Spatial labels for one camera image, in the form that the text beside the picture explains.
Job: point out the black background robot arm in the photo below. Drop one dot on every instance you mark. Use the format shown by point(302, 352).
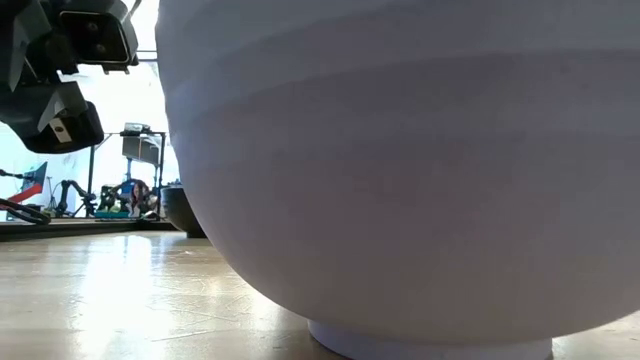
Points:
point(75, 192)

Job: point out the black metal frame table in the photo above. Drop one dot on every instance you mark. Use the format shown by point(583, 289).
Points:
point(162, 175)

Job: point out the person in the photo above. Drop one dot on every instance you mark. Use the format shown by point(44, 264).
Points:
point(140, 197)

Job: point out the dark blue bowl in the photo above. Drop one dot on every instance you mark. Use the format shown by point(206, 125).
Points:
point(182, 212)

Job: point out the large white ribbed bowl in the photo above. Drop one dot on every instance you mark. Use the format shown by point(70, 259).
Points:
point(400, 175)

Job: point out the red and blue monitor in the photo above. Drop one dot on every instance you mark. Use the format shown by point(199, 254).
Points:
point(31, 185)

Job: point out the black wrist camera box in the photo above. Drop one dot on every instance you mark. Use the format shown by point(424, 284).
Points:
point(97, 35)

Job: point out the grey equipment box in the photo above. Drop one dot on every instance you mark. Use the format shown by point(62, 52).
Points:
point(141, 147)

